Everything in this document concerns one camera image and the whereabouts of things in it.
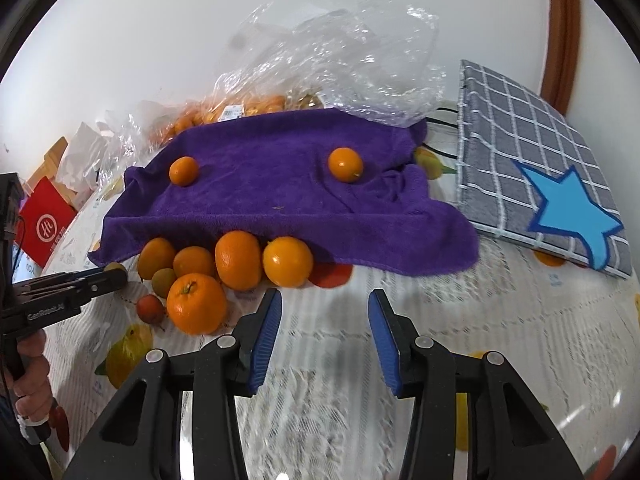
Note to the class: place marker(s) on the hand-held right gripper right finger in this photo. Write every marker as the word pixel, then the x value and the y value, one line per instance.
pixel 382 345

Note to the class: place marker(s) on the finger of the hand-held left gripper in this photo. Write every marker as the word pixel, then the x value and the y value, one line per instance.
pixel 95 281

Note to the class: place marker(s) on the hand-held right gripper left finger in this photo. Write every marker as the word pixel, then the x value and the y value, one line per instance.
pixel 265 345

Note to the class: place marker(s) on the small red fruit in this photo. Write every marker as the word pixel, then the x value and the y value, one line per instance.
pixel 150 308

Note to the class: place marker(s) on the small orange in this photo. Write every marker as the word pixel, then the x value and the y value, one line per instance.
pixel 156 258
pixel 184 171

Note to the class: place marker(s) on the small green fruit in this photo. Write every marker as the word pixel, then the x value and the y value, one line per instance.
pixel 164 282

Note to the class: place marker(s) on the orange with green stem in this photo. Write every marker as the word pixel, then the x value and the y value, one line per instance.
pixel 196 303

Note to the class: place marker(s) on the large orange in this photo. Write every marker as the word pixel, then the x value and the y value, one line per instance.
pixel 239 260

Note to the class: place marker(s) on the purple towel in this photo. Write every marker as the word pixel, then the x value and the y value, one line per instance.
pixel 260 195

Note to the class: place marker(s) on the person's left hand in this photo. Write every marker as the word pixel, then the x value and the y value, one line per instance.
pixel 35 380

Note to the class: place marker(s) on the red box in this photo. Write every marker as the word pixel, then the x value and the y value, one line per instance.
pixel 50 220

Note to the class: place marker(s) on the fruit print tablecloth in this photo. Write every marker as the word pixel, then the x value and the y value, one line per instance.
pixel 500 320

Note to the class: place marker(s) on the white paper bag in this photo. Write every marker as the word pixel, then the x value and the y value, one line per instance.
pixel 80 155

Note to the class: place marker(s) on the light wooden box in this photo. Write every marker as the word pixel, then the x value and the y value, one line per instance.
pixel 50 157

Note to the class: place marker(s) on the bag of kumquats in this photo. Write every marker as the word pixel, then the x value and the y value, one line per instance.
pixel 200 117

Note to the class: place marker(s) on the grey checked cushion blue star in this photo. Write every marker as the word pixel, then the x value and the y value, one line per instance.
pixel 500 135

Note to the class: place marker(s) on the clear plastic bag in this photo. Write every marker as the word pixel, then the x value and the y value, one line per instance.
pixel 350 60

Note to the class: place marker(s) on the brown wooden door frame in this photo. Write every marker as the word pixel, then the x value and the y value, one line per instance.
pixel 562 35

